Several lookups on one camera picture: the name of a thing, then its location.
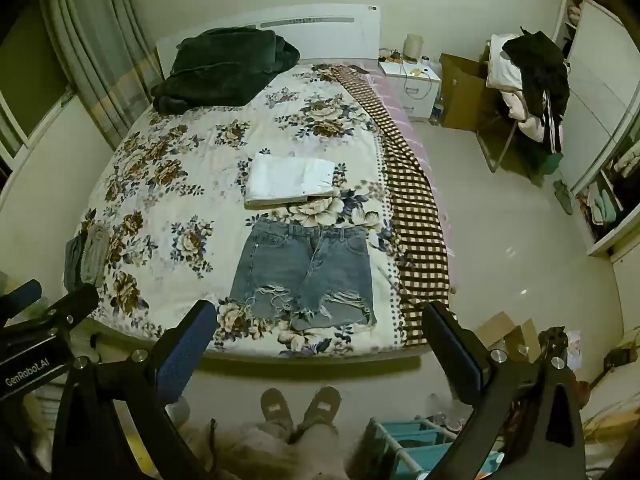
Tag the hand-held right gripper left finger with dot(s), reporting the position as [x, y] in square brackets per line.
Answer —
[186, 355]

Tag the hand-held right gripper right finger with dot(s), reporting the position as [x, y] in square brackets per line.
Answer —
[456, 355]

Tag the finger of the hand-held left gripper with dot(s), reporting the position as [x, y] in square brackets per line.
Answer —
[65, 305]
[20, 293]

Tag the blue denim shorts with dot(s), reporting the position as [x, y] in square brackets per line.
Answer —
[295, 265]

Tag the white folded pants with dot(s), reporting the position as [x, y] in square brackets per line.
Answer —
[290, 177]

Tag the dark grey folded cloth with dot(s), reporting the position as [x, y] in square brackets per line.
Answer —
[74, 260]

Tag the flat cardboard pieces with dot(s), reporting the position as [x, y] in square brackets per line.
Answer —
[510, 335]

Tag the light grey folded cloth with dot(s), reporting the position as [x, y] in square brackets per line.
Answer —
[95, 255]

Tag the blue storage rack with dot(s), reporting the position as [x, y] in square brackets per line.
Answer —
[415, 447]

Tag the person's left shoe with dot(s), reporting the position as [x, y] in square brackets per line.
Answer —
[276, 407]

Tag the person's shoe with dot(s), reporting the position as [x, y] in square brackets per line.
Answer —
[321, 407]
[276, 407]

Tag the brown checkered blanket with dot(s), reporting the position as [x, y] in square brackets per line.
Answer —
[415, 220]

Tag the person's right shoe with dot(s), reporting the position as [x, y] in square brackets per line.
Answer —
[321, 407]

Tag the person's legs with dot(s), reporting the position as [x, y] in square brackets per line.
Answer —
[305, 452]

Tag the grey slipper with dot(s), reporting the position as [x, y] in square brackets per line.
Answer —
[564, 197]

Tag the bed with floral quilt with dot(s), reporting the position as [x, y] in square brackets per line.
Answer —
[200, 160]

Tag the grey striped curtain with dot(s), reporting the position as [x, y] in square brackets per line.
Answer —
[95, 45]

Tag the brown cardboard box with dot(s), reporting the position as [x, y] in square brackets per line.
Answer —
[462, 92]

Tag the white nightstand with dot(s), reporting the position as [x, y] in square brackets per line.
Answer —
[415, 90]

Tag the dark green plush blanket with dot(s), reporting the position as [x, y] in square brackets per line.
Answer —
[225, 67]

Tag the pile of light clothes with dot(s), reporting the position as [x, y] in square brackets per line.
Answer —
[507, 67]

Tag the black garment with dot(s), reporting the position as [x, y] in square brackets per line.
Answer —
[542, 72]

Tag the white wardrobe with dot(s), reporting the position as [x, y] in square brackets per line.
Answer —
[595, 85]

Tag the beige table lamp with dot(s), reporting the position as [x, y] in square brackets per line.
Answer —
[413, 49]

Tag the white bed headboard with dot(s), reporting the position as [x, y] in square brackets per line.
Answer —
[320, 30]

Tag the metal frame chair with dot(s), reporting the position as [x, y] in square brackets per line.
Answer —
[495, 145]

